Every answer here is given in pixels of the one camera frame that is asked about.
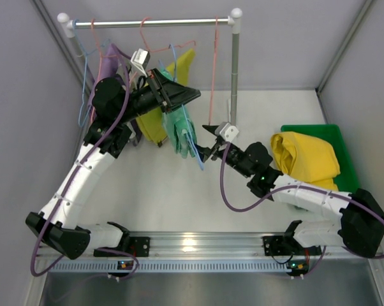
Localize blue hanger of green trousers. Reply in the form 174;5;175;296
169;44;204;171

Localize pink hanger of yellow trousers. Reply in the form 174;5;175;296
208;16;219;125

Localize green tie-dye trousers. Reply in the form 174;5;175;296
158;60;198;159

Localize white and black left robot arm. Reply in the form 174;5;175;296
26;68;201;259

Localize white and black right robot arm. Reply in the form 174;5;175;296
197;122;384;259

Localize olive yellow trousers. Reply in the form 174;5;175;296
136;48;195;147

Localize camouflage trousers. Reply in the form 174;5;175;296
116;62;142;147

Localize purple trousers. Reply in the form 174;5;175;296
89;44;124;106

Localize pink hanger of olive trousers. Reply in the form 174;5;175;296
139;16;197;54

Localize pink hanger of purple trousers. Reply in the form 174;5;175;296
89;18;135;125

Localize empty light blue hanger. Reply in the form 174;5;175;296
72;19;98;128

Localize silver clothes rack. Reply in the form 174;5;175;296
57;8;243;128

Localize green plastic bin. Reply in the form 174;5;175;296
281;124;360;193

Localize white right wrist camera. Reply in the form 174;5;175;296
216;122;239;143

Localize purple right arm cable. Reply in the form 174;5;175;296
219;143;384;259

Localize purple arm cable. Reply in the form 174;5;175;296
29;44;132;277
219;143;384;259

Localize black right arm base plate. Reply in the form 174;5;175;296
262;235;322;257

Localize aluminium mounting rail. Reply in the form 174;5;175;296
36;231;384;274

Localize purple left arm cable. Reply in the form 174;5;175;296
29;44;132;277

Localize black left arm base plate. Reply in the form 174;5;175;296
93;236;151;258

